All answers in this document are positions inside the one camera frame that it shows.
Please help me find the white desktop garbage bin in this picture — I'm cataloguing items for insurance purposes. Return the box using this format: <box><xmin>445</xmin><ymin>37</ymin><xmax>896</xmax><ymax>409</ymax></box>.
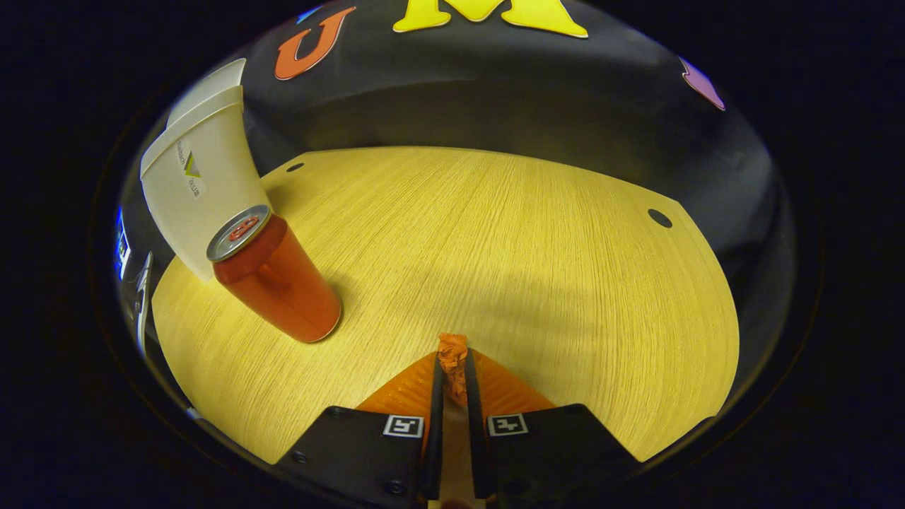
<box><xmin>139</xmin><ymin>58</ymin><xmax>274</xmax><ymax>283</ymax></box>

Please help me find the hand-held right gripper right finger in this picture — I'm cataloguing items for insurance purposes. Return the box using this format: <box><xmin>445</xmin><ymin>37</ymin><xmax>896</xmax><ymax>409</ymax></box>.
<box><xmin>463</xmin><ymin>349</ymin><xmax>641</xmax><ymax>509</ymax></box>

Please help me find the computer monitor screen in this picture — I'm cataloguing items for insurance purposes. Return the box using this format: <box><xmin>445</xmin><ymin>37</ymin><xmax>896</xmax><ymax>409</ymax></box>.
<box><xmin>113</xmin><ymin>207</ymin><xmax>133</xmax><ymax>282</ymax></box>

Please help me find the red pop can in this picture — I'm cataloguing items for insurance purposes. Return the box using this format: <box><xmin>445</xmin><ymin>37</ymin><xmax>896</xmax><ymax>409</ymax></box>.
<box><xmin>206</xmin><ymin>205</ymin><xmax>343</xmax><ymax>344</ymax></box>

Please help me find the white electronic device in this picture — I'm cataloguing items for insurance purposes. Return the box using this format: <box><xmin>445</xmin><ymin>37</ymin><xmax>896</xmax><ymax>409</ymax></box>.
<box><xmin>133</xmin><ymin>251</ymin><xmax>153</xmax><ymax>358</ymax></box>

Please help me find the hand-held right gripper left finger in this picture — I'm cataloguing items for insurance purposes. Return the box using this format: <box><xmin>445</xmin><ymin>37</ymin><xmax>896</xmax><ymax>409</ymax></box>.
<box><xmin>272</xmin><ymin>351</ymin><xmax>446</xmax><ymax>509</ymax></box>

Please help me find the orange paper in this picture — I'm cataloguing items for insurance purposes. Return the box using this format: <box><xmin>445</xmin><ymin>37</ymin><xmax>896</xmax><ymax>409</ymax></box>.
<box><xmin>437</xmin><ymin>334</ymin><xmax>469</xmax><ymax>409</ymax></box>

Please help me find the black backdrop cloth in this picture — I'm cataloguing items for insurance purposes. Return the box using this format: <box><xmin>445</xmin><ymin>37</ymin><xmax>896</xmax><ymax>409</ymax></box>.
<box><xmin>113</xmin><ymin>0</ymin><xmax>800</xmax><ymax>298</ymax></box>

